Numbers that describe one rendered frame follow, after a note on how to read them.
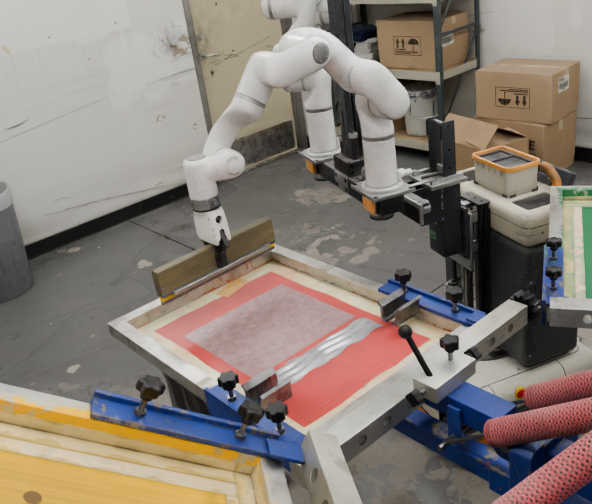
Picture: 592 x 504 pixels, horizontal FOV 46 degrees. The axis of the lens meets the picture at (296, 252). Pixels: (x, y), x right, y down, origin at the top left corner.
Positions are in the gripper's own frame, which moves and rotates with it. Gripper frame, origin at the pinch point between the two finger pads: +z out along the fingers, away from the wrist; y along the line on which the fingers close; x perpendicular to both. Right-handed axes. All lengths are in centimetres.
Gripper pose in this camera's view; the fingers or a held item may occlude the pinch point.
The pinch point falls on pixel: (217, 257)
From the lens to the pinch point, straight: 190.8
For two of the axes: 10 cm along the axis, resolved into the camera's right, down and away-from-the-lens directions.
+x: -7.4, 3.8, -5.5
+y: -6.6, -2.4, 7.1
